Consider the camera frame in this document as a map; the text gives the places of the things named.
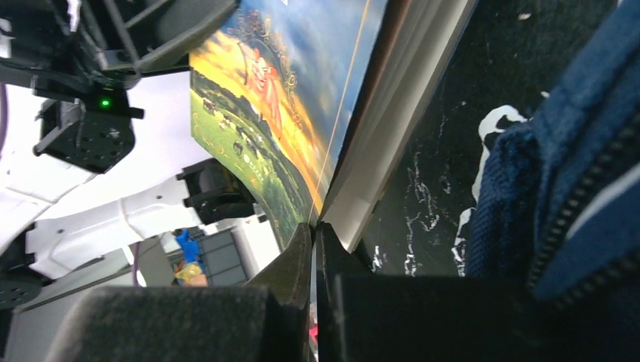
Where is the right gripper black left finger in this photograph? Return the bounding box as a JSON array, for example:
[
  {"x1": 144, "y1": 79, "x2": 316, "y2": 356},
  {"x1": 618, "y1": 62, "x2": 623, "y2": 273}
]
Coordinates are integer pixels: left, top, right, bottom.
[{"x1": 47, "y1": 223, "x2": 312, "y2": 361}]

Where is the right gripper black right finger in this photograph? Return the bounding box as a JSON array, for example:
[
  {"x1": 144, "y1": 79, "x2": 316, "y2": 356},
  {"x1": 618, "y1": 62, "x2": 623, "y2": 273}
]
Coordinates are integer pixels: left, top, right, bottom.
[{"x1": 315, "y1": 223, "x2": 639, "y2": 361}]

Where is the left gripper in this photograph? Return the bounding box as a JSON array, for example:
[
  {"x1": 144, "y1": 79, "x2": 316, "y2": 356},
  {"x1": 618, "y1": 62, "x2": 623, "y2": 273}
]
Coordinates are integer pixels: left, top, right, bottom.
[{"x1": 1, "y1": 1, "x2": 238, "y2": 120}]

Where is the Animal Farm green book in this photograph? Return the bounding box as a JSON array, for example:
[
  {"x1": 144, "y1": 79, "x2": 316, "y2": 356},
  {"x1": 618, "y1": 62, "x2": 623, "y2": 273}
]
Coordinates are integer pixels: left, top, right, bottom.
[{"x1": 189, "y1": 1, "x2": 474, "y2": 249}]

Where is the navy blue backpack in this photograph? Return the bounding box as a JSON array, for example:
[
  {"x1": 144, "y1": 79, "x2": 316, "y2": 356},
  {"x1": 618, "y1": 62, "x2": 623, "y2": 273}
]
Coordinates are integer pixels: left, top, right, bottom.
[{"x1": 466, "y1": 1, "x2": 639, "y2": 307}]

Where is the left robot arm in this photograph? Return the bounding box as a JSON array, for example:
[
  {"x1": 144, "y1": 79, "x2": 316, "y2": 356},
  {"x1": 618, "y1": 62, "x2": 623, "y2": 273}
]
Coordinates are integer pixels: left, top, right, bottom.
[{"x1": 1, "y1": 1, "x2": 256, "y2": 311}]

